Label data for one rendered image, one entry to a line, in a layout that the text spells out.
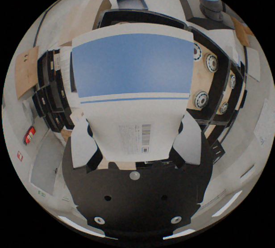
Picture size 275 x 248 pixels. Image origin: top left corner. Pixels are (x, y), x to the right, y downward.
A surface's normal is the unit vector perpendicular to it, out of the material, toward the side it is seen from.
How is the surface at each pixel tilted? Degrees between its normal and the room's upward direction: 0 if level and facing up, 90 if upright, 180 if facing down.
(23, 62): 78
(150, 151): 0
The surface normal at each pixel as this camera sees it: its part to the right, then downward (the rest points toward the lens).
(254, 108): -1.00, 0.04
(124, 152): 0.04, 0.52
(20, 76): 0.99, 0.04
